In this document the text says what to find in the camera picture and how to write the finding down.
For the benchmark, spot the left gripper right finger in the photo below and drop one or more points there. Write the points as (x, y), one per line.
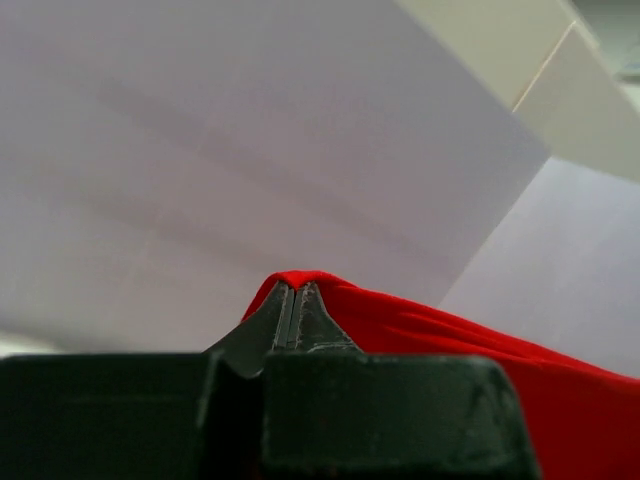
(315, 330)

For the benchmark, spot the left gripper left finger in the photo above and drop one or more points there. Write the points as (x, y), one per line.
(266, 329)

